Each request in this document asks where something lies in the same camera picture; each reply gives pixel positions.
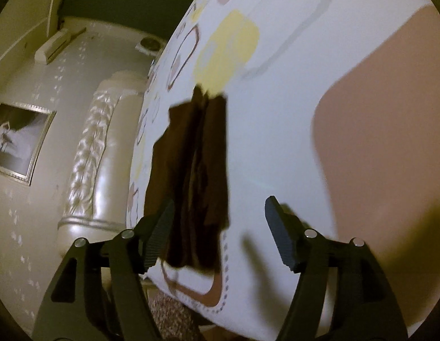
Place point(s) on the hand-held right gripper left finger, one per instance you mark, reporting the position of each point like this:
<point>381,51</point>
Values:
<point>158,236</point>

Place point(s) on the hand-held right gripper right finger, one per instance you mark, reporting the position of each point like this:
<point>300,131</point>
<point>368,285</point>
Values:
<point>282,236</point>

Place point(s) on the brown plaid cloth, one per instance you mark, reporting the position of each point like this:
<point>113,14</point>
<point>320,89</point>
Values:
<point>195,170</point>

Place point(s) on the speckled brown fabric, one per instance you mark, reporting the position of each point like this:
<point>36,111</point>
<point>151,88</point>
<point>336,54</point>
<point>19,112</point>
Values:
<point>174,316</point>

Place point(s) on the white tufted headboard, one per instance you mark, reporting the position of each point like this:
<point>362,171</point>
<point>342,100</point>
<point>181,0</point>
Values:
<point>106,170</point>

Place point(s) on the printed white bed sheet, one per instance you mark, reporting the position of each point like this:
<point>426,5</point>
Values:
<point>276,131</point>

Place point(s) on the dark round object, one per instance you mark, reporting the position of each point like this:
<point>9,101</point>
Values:
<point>149,44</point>

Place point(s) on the white air conditioner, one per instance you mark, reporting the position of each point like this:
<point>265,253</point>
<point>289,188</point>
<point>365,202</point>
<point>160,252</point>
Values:
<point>58,47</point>

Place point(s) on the framed wall picture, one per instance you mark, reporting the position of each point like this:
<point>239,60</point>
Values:
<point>17,142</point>

